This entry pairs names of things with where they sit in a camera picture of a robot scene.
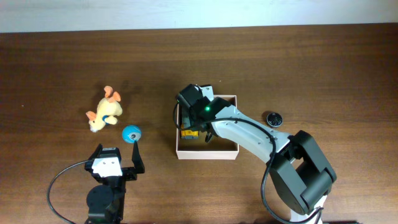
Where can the black round toy wheel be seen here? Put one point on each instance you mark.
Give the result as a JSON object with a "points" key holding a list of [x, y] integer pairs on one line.
{"points": [[274, 120]]}

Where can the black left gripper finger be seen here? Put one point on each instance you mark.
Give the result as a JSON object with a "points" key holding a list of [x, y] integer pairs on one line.
{"points": [[96, 152], [137, 160]]}

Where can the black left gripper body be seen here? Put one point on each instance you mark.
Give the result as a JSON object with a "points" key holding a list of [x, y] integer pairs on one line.
{"points": [[129, 174]]}

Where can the yellow grey toy dump truck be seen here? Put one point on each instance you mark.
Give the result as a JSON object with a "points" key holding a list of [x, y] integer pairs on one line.
{"points": [[185, 122]]}

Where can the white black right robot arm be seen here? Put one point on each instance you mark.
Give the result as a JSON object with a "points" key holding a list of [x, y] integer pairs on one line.
{"points": [[299, 170]]}

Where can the yellow plush bunny toy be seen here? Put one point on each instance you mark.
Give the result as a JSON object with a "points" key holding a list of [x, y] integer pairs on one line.
{"points": [[107, 110]]}

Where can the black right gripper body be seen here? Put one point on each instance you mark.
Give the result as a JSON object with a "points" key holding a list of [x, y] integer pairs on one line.
{"points": [[191, 114]]}

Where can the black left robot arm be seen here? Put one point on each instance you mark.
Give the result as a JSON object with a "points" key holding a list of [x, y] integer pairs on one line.
{"points": [[106, 201]]}

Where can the pink open cardboard box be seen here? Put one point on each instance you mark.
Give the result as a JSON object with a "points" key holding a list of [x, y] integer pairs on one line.
{"points": [[216, 149]]}

